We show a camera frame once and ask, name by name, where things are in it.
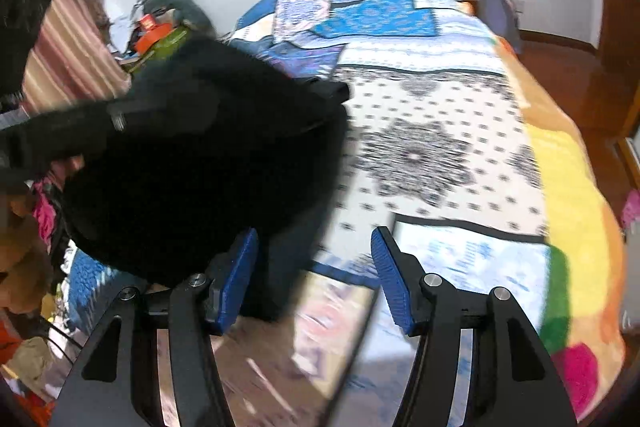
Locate green patterned storage box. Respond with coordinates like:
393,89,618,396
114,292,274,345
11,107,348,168
125,26,192,75

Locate orange round tin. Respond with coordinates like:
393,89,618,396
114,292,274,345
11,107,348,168
134,23,174,54

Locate black pants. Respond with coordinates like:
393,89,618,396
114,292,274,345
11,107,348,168
62,37,349,322

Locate yellow orange fleece blanket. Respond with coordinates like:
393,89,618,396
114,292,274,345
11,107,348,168
496,38,626,421

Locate dark blue bag by wall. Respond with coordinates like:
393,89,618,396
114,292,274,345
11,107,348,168
477,0,523,55

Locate striped maroon curtain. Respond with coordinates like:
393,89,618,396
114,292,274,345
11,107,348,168
22,0,130,115

